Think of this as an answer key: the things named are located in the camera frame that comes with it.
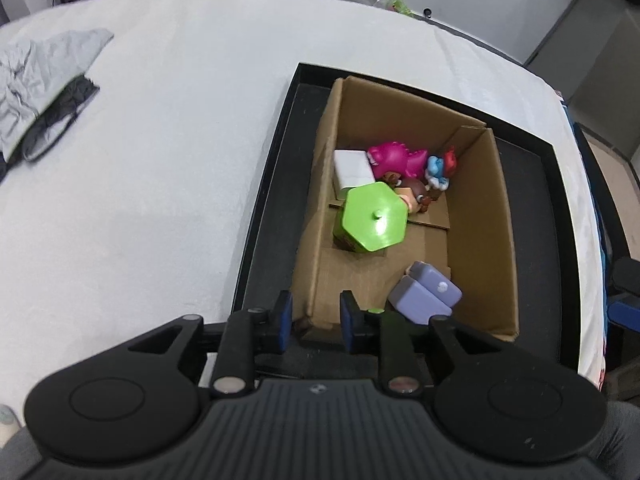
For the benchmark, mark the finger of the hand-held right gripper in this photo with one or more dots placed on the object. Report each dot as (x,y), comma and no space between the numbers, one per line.
(627,315)
(627,274)

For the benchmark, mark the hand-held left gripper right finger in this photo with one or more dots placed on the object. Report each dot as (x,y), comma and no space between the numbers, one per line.
(349,322)

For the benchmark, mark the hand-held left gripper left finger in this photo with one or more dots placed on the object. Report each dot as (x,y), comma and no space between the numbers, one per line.
(284,320)

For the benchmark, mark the purple toy block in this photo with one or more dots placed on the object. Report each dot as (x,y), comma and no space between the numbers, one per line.
(422,295)

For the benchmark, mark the black tray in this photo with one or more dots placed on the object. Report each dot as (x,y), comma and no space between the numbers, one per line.
(270,240)

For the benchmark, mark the green hexagonal box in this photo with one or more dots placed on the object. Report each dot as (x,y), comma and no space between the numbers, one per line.
(372,217)

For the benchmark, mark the brown haired doll figurine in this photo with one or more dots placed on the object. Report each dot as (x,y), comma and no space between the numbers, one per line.
(415,192)

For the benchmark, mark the brown cardboard box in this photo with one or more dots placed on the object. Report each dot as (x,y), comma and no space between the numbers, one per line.
(480,240)

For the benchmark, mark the white charger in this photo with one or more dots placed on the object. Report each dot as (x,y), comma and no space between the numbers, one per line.
(352,170)

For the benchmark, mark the pink dinosaur toy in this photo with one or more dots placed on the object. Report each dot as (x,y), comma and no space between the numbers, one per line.
(395,157)

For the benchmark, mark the blue red figurine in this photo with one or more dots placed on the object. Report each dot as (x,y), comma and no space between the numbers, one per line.
(440,167)

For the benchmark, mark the black garment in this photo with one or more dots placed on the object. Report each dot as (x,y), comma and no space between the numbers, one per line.
(60,115)

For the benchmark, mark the green snack packet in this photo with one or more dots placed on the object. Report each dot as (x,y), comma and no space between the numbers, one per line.
(400,2)

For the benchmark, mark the grey garment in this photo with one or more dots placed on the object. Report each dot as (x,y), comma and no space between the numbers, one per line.
(35,75)

